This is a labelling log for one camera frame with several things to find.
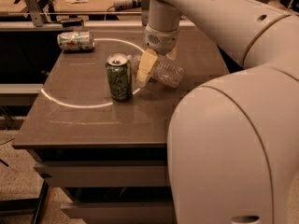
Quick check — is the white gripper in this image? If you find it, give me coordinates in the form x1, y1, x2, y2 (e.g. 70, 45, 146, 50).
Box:
136, 25, 179, 88

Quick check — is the clear plastic water bottle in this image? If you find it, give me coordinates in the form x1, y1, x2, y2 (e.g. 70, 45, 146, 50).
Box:
128, 55, 184, 88

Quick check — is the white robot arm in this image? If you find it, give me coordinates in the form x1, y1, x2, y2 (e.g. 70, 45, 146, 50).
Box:
148, 0, 299, 224

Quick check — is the green upright soda can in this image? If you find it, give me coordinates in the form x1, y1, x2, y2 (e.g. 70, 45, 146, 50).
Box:
106, 53, 133, 102

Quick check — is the white lying soda can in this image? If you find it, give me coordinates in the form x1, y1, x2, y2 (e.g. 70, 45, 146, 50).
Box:
57, 32, 94, 51

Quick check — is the grey drawer cabinet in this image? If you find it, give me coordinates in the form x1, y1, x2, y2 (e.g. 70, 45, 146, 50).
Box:
11, 26, 230, 224

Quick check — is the upper cabinet drawer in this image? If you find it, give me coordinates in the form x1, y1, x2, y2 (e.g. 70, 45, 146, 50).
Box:
35, 161, 169, 188

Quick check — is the cabinet drawer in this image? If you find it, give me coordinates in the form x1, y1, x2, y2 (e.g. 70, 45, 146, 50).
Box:
35, 161, 169, 188
61, 202, 174, 224

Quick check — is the lower cabinet drawer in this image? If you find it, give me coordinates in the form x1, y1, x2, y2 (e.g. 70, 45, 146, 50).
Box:
61, 202, 174, 224

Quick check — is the black metal stand leg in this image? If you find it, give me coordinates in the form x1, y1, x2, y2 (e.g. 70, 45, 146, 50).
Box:
0, 182, 49, 224

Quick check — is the middle metal bracket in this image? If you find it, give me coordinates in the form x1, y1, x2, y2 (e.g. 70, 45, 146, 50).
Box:
141, 0, 150, 26

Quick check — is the left metal bracket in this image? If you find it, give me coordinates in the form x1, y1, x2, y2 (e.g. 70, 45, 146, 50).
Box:
23, 0, 45, 27

